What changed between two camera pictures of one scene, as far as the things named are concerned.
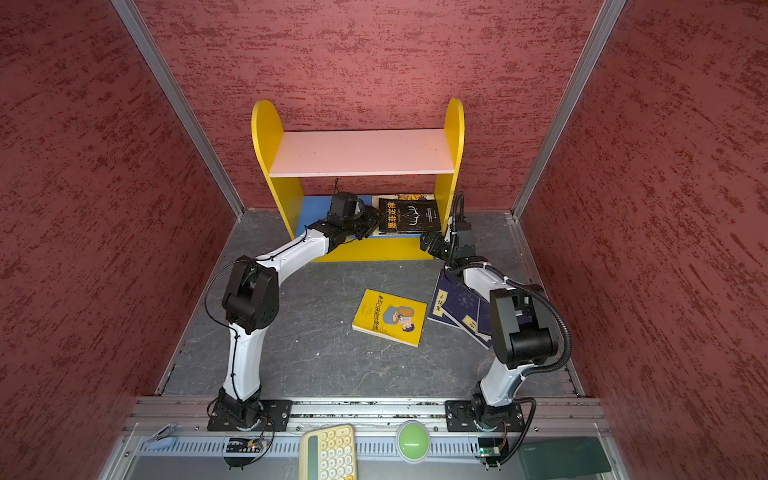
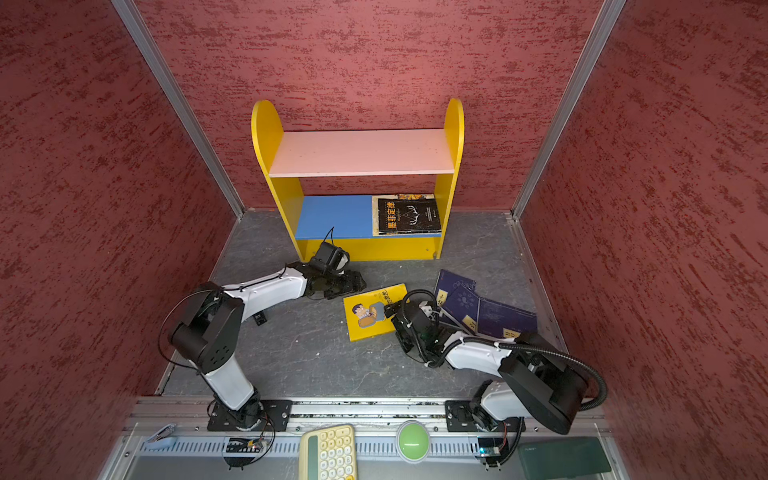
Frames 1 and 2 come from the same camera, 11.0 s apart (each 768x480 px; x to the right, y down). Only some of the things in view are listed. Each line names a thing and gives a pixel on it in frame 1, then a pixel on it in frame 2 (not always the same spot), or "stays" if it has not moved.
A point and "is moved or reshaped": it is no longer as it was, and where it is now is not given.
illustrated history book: x=404 y=196 stays
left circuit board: x=244 y=445 stays
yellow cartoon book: x=390 y=317 is moved or reshaped
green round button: x=413 y=441 stays
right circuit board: x=490 y=446 stays
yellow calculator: x=328 y=454 stays
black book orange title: x=408 y=215 stays
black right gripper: x=438 y=240 to x=406 y=346
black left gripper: x=373 y=218 to x=352 y=284
